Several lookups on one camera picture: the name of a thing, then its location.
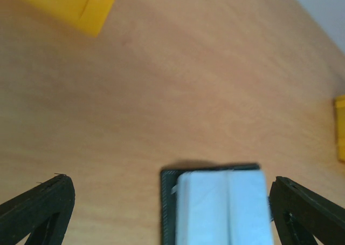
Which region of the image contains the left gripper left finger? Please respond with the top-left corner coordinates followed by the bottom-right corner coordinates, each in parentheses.
top-left (1, 174), bottom-right (75, 244)

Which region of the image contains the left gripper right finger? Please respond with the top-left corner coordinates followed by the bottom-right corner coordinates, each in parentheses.
top-left (269, 176), bottom-right (344, 244)

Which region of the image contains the black leather card holder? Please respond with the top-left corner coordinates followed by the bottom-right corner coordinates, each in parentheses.
top-left (160, 163), bottom-right (274, 244)

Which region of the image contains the yellow bin with black card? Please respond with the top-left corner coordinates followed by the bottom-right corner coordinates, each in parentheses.
top-left (334, 95), bottom-right (345, 162)

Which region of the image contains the left yellow bin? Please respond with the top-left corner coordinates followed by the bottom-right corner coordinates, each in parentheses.
top-left (22, 0), bottom-right (115, 36)

